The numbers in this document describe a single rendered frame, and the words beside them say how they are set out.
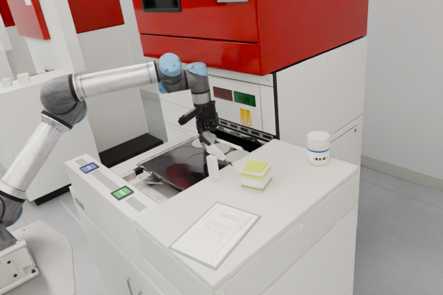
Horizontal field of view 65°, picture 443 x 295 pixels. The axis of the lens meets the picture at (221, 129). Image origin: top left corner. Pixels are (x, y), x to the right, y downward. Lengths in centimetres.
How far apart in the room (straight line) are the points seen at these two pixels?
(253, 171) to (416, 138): 193
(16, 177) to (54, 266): 33
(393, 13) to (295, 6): 137
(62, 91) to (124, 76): 20
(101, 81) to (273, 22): 61
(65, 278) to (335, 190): 83
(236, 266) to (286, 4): 88
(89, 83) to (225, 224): 63
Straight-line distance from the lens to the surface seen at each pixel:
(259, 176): 102
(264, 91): 133
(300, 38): 139
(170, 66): 118
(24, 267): 123
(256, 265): 91
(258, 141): 142
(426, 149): 283
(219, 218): 98
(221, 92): 150
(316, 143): 114
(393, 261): 230
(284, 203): 102
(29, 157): 136
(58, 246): 132
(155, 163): 145
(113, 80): 121
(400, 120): 281
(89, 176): 135
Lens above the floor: 157
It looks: 24 degrees down
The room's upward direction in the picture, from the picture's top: 7 degrees counter-clockwise
